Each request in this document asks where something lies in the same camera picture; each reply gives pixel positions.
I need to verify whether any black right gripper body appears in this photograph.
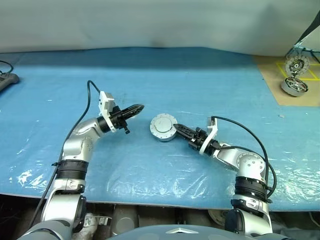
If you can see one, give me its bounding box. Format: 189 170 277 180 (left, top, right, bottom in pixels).
188 127 209 152

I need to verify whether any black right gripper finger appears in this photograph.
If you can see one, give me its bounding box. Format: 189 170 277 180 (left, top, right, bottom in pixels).
175 128 193 142
173 123 196 136

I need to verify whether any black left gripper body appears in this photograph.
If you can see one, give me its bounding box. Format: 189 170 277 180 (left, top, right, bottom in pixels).
109 105 131 135

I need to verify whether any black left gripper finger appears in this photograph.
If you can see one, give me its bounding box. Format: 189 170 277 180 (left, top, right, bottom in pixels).
124 108 144 121
124 103 146 114

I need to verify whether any silver hinged motor lid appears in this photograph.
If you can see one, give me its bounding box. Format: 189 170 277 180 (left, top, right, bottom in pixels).
285 55 310 77
149 113 179 135

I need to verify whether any silver motor housing with rotor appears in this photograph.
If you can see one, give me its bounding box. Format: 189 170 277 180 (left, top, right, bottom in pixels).
280 77 309 98

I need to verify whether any blue plastic table sheet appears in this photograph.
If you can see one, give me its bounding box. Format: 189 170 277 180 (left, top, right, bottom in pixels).
0 46 320 212

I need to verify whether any grey ribbed round disc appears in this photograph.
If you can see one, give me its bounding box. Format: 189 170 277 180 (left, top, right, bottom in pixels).
208 209 231 225

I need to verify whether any brown cardboard sheet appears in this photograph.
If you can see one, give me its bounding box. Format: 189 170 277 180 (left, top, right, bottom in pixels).
252 54 320 107

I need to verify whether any grey robot torso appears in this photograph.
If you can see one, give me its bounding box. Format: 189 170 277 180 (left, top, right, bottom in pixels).
104 223 253 240

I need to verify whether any grey rounded cylinder shape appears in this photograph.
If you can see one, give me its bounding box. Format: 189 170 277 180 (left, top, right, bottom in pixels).
112 204 140 236

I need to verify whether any white wrapped bundle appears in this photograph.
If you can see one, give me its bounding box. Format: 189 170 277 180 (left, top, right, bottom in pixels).
83 212 98 233

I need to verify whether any dark grey controller device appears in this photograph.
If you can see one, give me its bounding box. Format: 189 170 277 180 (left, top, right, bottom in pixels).
0 73 20 92

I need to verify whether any black tripod leg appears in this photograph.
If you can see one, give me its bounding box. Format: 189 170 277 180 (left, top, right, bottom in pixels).
293 0 320 48

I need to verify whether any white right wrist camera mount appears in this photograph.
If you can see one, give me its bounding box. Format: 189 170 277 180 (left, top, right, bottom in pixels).
199 117 219 155

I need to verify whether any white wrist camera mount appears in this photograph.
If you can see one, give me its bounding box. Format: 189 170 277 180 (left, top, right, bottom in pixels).
98 91 118 133
199 117 219 155

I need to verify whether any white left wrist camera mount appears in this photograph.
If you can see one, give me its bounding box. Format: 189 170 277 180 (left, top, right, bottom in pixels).
98 91 118 133

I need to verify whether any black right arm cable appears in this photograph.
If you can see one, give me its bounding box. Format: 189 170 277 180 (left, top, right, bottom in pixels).
211 115 278 201

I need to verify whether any thin black device cable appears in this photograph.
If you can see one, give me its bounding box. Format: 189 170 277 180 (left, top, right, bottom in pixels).
0 60 14 75

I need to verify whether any black background cable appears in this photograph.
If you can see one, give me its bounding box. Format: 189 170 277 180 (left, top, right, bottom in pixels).
303 48 320 64

